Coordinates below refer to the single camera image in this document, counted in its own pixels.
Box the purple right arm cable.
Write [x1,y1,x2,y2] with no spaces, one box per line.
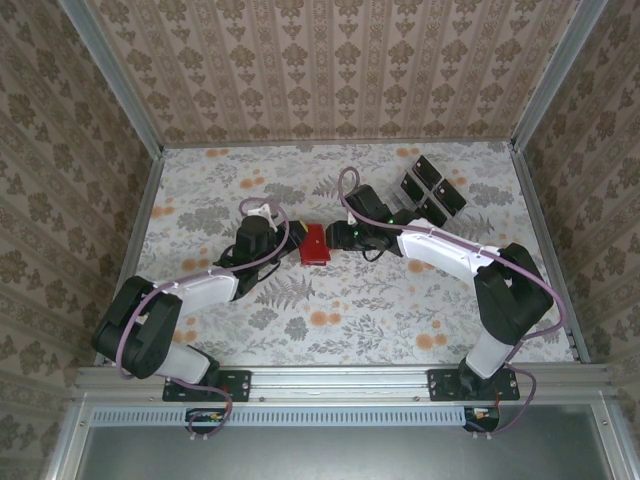
[338,167,569,441]

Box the grey slotted cable duct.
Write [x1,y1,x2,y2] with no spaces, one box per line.
[91,407,501,427]

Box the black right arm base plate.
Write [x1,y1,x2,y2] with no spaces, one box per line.
[427,367,521,403]

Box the aluminium frame post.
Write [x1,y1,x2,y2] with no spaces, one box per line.
[510,0,599,151]
[58,0,166,160]

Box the aluminium table side rail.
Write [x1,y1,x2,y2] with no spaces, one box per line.
[97,149,166,369]
[512,147,591,364]

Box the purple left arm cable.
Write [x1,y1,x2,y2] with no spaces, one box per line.
[114,198,289,444]

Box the aluminium frame beam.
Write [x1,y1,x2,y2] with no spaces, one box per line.
[74,364,617,401]

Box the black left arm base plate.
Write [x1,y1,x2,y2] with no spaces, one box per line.
[162,368,251,403]

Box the red card holder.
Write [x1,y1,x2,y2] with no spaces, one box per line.
[298,223,332,268]

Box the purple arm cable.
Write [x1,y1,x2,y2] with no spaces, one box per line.
[114,198,289,444]
[338,167,569,441]

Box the black credit card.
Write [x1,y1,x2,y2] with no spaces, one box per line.
[413,154,444,187]
[432,178,467,217]
[399,172,426,201]
[418,197,449,227]

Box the grey metal sheet panel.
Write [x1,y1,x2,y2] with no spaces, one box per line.
[47,404,640,480]

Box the clear acrylic card stand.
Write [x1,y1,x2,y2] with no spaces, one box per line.
[388,154,469,229]

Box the small black connector board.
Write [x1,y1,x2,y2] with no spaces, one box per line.
[462,405,501,432]
[185,407,232,434]

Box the floral print table cover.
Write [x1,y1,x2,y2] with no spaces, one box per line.
[107,141,576,367]

